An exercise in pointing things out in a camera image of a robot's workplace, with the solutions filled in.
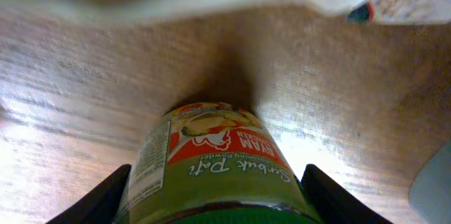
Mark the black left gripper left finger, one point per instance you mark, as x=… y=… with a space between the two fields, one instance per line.
x=101 y=204

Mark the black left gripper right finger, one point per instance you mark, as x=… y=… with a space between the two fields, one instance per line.
x=334 y=203

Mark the green lid seasoning jar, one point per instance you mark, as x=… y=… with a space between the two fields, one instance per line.
x=212 y=162

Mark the grey plastic basket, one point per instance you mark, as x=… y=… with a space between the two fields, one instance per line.
x=429 y=194

